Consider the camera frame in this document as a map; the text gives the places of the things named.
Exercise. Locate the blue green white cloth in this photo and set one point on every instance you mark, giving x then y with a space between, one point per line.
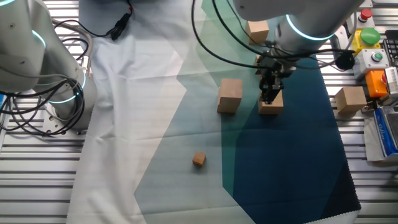
140 109

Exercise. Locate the large wooden cube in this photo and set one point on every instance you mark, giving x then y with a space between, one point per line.
276 108
227 109
350 99
256 31
231 90
257 60

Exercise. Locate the black keyboard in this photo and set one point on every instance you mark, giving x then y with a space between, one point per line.
392 49

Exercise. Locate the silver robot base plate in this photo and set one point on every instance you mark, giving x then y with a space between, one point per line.
53 123

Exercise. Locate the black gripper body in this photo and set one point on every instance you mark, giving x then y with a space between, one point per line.
273 70

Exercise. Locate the grey foil pouch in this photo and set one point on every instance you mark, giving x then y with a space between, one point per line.
370 143

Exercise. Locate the grey box red button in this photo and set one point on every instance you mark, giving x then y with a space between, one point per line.
366 15

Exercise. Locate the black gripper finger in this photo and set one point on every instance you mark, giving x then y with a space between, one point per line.
265 88
276 88

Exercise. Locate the orange box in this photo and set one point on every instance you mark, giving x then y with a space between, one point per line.
374 84

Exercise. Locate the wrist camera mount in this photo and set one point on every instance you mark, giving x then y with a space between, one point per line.
340 37

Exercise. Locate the blue box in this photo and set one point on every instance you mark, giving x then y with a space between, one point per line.
384 133

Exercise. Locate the yellow box green button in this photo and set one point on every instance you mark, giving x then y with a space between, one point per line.
370 36

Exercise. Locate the small wooden cube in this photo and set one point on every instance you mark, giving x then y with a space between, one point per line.
199 158

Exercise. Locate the grey box green light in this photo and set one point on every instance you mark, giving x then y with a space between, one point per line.
373 62

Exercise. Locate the grey finned device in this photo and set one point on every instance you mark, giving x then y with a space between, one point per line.
392 81

